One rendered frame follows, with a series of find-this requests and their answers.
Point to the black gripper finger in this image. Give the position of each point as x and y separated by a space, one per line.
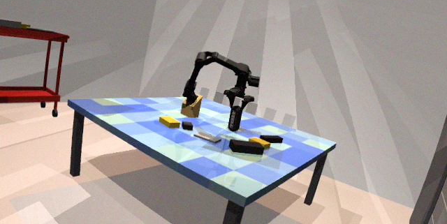
244 103
231 99

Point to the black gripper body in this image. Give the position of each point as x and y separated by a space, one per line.
246 98

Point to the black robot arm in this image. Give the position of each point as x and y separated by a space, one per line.
241 70

